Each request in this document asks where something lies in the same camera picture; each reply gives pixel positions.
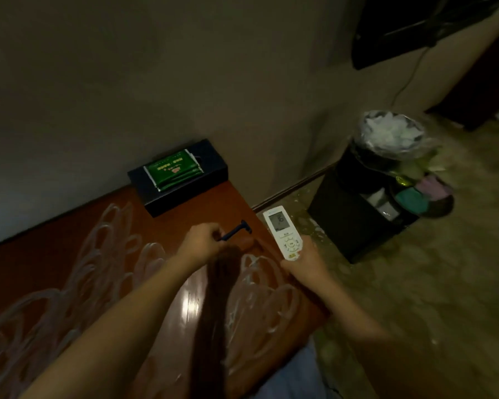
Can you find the black television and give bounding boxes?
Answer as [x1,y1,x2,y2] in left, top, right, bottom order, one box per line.
[351,0,499,70]

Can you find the white remote control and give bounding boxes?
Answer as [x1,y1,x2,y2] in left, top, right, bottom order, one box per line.
[262,206,304,263]

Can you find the black low cabinet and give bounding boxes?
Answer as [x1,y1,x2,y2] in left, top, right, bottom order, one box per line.
[307,141,421,264]

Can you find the trash bin with clear bag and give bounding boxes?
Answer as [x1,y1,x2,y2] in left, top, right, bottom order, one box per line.
[352,109,440,175]

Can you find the person's right hand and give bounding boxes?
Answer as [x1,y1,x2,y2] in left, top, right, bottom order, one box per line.
[279,237,330,289]

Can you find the person's blue trousers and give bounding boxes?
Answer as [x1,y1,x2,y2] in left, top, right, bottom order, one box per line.
[249,340,344,399]

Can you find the pink cleaning cloth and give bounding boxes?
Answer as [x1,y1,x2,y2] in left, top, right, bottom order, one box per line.
[417,173,455,202]

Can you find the dark green packet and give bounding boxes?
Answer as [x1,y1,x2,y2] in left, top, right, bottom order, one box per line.
[143,149,206,193]

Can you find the person's right forearm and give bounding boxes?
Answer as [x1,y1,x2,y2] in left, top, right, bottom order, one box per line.
[312,277,450,399]

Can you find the black tissue box green label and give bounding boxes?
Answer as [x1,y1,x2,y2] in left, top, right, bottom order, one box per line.
[128,139,230,218]

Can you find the reddish wooden desk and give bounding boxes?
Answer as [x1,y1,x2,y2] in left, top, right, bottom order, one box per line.
[0,180,329,399]

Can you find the person's left hand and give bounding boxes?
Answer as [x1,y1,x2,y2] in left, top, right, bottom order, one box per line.
[177,222,234,269]

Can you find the black power cable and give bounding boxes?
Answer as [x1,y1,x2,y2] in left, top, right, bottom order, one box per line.
[389,45,435,115]

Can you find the teal cleaning cloth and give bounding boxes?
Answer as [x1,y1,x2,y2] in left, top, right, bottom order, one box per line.
[394,187,430,215]

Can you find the white paper scraps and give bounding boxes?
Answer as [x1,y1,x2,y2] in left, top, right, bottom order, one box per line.
[361,112,427,156]

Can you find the person's left forearm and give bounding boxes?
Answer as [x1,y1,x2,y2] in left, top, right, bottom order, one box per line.
[21,255,205,399]

